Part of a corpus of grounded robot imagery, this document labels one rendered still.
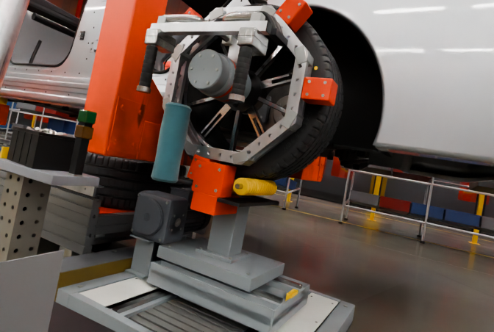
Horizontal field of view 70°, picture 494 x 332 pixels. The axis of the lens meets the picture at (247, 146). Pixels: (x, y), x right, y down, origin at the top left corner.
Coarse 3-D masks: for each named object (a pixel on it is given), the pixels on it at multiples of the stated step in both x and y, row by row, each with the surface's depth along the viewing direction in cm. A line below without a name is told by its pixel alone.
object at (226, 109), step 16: (208, 48) 139; (224, 48) 136; (272, 48) 150; (288, 48) 142; (256, 80) 133; (272, 80) 125; (288, 80) 123; (192, 96) 143; (208, 96) 153; (256, 96) 132; (192, 112) 141; (208, 112) 152; (224, 112) 133; (240, 112) 130; (256, 112) 127; (208, 128) 136; (256, 128) 126; (208, 144) 132; (224, 144) 149
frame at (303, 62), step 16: (208, 16) 129; (288, 32) 113; (176, 48) 133; (192, 48) 136; (304, 48) 110; (176, 64) 133; (304, 64) 109; (176, 80) 133; (176, 96) 136; (288, 96) 110; (288, 112) 109; (192, 128) 133; (272, 128) 112; (288, 128) 109; (192, 144) 125; (256, 144) 114; (272, 144) 116; (224, 160) 118; (240, 160) 115; (256, 160) 119
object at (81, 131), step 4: (76, 128) 111; (80, 128) 110; (84, 128) 110; (88, 128) 111; (92, 128) 112; (76, 132) 111; (80, 132) 110; (84, 132) 110; (88, 132) 111; (92, 132) 113; (76, 136) 111; (80, 136) 110; (84, 136) 110; (88, 136) 112; (92, 136) 113
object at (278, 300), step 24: (168, 264) 132; (168, 288) 125; (192, 288) 120; (216, 288) 116; (264, 288) 130; (288, 288) 131; (216, 312) 115; (240, 312) 111; (264, 312) 108; (288, 312) 118
